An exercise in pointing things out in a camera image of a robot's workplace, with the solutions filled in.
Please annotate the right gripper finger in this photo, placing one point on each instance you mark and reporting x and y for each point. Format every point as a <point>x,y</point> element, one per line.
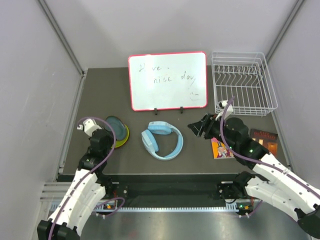
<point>200,130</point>
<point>201,123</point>

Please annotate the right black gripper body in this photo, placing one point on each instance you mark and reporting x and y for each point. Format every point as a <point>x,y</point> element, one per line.
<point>213,130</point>

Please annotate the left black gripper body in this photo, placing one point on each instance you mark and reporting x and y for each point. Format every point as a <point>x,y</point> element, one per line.
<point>111,140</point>

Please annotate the lime green plate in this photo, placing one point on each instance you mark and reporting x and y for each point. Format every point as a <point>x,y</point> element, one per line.
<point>125,138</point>

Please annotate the dark green plate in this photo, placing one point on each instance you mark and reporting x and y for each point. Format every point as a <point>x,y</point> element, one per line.
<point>113,119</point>

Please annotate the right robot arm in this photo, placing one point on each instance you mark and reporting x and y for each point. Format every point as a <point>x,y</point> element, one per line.
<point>273,182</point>

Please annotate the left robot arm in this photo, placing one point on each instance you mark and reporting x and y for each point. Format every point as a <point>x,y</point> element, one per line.
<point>69,218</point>

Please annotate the Roald Dahl orange book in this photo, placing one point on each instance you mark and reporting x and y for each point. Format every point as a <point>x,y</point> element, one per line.
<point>219,150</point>

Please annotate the dark brown book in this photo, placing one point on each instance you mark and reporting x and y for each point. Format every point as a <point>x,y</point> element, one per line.
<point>268,139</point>

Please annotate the blue headphones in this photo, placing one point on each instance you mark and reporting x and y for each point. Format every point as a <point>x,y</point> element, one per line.
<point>162,140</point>

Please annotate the red framed whiteboard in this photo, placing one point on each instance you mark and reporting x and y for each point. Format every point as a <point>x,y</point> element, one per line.
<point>165,81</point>

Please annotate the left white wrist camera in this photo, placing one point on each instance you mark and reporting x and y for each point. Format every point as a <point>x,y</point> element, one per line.
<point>89,126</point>

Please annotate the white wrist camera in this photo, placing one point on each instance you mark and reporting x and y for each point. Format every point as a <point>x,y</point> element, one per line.
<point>89,126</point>
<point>224,110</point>

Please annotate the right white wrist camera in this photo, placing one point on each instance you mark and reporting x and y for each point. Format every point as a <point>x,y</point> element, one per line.
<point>224,110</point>

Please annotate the white wire dish rack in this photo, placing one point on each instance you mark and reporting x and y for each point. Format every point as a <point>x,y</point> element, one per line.
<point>246,77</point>

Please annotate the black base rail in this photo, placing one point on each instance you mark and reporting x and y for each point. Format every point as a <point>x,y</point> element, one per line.
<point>170,191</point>

